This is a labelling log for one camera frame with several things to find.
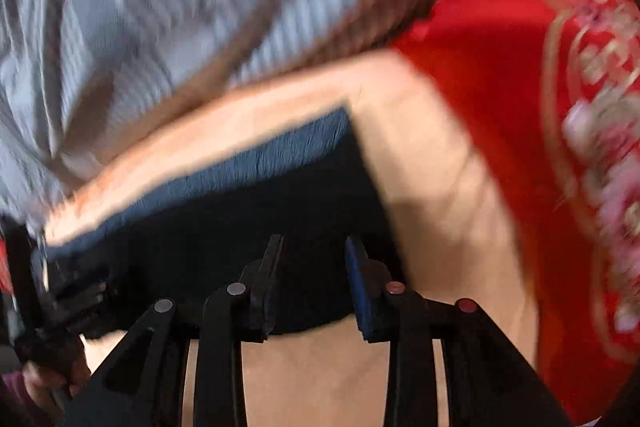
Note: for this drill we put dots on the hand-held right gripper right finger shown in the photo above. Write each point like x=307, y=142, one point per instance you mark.
x=358, y=279

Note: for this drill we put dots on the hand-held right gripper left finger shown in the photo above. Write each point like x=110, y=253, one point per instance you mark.
x=266, y=279

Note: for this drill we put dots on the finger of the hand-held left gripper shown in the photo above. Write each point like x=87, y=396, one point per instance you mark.
x=80, y=302

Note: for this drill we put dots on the black pants patterned grey waistband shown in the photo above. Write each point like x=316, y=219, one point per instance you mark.
x=240, y=207

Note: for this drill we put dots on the person's left hand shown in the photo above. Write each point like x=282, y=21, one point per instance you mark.
x=42, y=382

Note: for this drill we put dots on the orange blanket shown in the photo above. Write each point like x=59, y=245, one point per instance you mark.
x=440, y=167

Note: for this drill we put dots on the red patterned cloth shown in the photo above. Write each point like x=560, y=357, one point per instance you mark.
x=510, y=82

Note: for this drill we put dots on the grey white striped duvet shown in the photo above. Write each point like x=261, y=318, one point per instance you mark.
x=150, y=17

